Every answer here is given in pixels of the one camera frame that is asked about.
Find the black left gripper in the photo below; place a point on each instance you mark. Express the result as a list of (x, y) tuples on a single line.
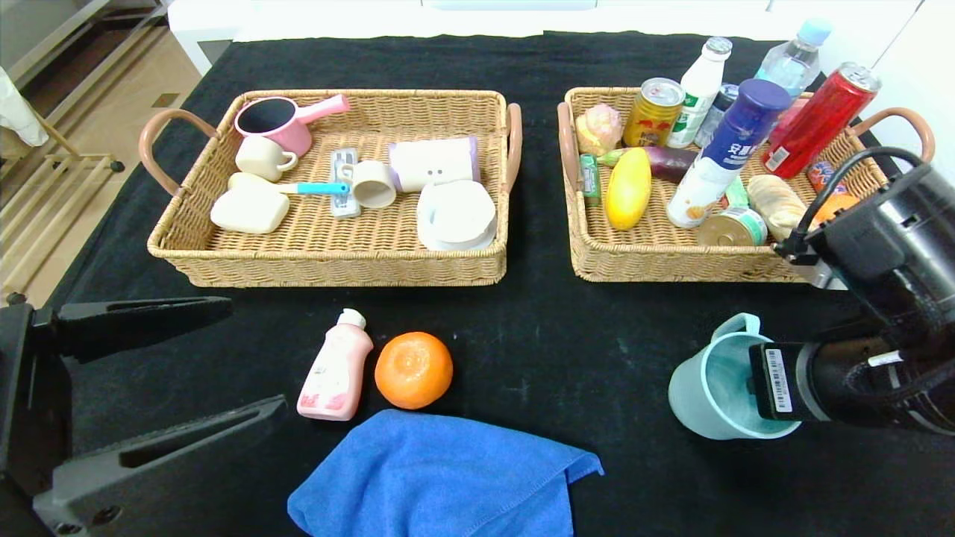
[(28, 388)]

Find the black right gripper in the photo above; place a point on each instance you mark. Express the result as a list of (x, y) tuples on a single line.
[(776, 380)]

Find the teal plastic mug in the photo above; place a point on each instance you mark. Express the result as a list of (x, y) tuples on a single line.
[(709, 388)]

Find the pink lotion bottle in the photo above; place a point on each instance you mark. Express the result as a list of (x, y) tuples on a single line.
[(334, 373)]

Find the white bottle dark blue cap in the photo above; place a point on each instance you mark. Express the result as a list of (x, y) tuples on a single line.
[(739, 134)]

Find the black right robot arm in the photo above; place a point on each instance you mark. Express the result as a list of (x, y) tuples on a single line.
[(858, 377)]

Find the tin can green label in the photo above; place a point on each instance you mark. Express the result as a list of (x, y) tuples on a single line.
[(735, 230)]

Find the beige bread loaf toy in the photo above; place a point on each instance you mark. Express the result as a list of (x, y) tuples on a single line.
[(780, 210)]

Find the orange tangerine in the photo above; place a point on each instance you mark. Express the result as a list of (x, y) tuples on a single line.
[(412, 371), (835, 209)]

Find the green white candy tube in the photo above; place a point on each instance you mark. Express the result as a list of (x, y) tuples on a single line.
[(737, 192)]

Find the orange blue snack packet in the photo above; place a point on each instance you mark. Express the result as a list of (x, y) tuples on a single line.
[(824, 177)]

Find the cream rounded soap box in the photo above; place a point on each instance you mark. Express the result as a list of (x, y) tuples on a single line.
[(247, 211)]

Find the yellow mango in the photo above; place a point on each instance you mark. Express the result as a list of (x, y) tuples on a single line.
[(627, 190)]

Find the purple eggplant toy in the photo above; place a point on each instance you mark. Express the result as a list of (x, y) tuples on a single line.
[(668, 160)]

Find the wooden rack on wheels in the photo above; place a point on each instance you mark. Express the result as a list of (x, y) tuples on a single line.
[(82, 157)]

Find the tall red drink can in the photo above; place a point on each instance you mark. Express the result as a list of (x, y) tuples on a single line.
[(813, 127)]

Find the black table cloth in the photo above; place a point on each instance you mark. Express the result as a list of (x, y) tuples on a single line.
[(522, 335)]

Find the small blue lidded jar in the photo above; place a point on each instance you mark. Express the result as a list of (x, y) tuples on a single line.
[(712, 123)]

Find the green gum pack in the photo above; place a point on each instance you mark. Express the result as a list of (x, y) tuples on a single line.
[(590, 179)]

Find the gold drink can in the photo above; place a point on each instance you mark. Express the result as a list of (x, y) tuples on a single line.
[(650, 119)]

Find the white milk bottle green label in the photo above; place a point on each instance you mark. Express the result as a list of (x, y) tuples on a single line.
[(697, 89)]

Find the white grey razor pack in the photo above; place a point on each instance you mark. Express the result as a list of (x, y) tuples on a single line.
[(343, 203)]

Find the white hanging cloth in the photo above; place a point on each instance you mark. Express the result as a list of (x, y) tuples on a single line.
[(19, 112)]

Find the clear water bottle blue cap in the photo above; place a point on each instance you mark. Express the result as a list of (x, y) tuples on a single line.
[(791, 63)]

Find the pink toy saucepan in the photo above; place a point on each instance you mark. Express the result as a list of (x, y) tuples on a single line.
[(286, 136)]

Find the blue towel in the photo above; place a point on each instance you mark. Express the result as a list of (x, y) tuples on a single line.
[(440, 477)]

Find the small beige cup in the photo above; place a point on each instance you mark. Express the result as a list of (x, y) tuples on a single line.
[(375, 188)]

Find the white round container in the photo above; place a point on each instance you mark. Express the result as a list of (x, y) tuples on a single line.
[(453, 215)]

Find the white purple tissue pack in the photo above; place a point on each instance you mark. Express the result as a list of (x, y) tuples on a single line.
[(431, 165)]

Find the white furniture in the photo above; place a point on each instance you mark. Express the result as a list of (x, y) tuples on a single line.
[(336, 19)]

